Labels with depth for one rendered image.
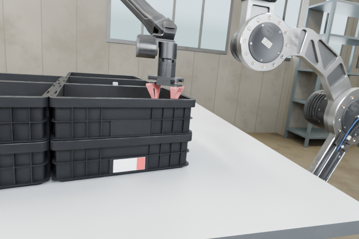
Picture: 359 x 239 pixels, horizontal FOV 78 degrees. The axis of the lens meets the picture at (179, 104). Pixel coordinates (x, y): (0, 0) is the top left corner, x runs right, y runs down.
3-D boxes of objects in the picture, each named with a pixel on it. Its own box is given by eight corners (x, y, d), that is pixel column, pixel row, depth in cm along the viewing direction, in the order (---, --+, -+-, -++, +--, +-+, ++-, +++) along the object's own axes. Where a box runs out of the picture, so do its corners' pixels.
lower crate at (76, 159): (161, 138, 99) (163, 112, 97) (190, 169, 72) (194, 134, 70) (60, 144, 83) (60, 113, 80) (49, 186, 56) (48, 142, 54)
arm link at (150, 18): (107, -48, 81) (108, -19, 90) (92, -47, 78) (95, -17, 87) (182, 24, 69) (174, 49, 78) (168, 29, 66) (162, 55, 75)
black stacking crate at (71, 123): (163, 114, 97) (164, 88, 95) (193, 136, 70) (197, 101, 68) (60, 116, 81) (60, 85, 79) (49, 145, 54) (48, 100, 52)
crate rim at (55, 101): (164, 93, 95) (165, 87, 95) (197, 107, 68) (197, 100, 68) (59, 89, 79) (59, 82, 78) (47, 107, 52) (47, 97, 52)
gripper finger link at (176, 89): (174, 111, 67) (177, 80, 65) (153, 108, 69) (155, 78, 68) (182, 108, 73) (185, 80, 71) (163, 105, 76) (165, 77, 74)
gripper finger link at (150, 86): (163, 109, 68) (166, 79, 66) (143, 106, 71) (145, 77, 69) (172, 106, 74) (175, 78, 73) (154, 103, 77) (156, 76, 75)
